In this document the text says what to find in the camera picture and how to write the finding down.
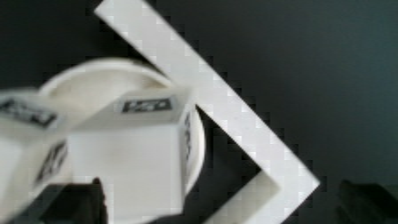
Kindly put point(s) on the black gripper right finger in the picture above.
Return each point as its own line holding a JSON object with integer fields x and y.
{"x": 368, "y": 204}

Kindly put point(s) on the white round stool seat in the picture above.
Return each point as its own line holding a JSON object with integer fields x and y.
{"x": 89, "y": 84}

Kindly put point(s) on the white right fence rail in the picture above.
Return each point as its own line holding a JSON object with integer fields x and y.
{"x": 279, "y": 188}

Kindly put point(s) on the white stool leg block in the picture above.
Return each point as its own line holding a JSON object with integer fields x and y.
{"x": 128, "y": 148}
{"x": 34, "y": 124}

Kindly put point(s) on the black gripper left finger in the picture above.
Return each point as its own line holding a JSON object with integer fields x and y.
{"x": 69, "y": 204}

